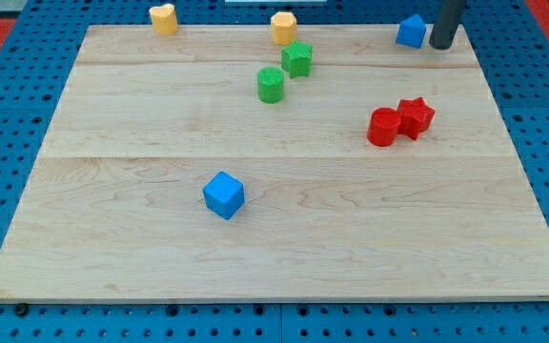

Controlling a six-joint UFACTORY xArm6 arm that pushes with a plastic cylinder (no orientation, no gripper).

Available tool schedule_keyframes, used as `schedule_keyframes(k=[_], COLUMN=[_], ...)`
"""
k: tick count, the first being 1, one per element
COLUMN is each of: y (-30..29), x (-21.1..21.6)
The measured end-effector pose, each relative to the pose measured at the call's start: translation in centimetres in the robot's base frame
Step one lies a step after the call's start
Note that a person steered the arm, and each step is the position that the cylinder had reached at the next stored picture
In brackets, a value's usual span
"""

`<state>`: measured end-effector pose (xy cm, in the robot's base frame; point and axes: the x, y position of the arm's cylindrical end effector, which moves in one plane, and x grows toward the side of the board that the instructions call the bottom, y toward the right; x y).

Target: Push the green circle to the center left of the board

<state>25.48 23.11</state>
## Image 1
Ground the yellow heart block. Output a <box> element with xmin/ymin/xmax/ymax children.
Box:
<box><xmin>149</xmin><ymin>3</ymin><xmax>178</xmax><ymax>36</ymax></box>

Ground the blue cube block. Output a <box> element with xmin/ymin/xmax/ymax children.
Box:
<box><xmin>203</xmin><ymin>171</ymin><xmax>245</xmax><ymax>220</ymax></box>

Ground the blue pentagon block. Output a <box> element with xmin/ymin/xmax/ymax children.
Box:
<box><xmin>396</xmin><ymin>14</ymin><xmax>427</xmax><ymax>49</ymax></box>

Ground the red cylinder block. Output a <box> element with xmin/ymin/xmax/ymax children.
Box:
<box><xmin>366</xmin><ymin>108</ymin><xmax>401</xmax><ymax>147</ymax></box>

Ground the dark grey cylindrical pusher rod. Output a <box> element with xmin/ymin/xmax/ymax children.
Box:
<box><xmin>429</xmin><ymin>0</ymin><xmax>466</xmax><ymax>50</ymax></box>

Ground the yellow hexagon block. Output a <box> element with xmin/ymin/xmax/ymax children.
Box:
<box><xmin>271</xmin><ymin>11</ymin><xmax>297</xmax><ymax>46</ymax></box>

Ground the red star block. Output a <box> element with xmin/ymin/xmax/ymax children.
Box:
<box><xmin>397</xmin><ymin>97</ymin><xmax>436</xmax><ymax>140</ymax></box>

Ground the light wooden board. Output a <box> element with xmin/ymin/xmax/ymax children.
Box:
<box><xmin>0</xmin><ymin>25</ymin><xmax>549</xmax><ymax>304</ymax></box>

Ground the green star block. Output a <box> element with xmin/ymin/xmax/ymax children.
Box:
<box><xmin>281</xmin><ymin>40</ymin><xmax>313</xmax><ymax>78</ymax></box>

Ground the green cylinder block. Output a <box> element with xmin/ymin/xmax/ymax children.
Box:
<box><xmin>256</xmin><ymin>67</ymin><xmax>284</xmax><ymax>104</ymax></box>

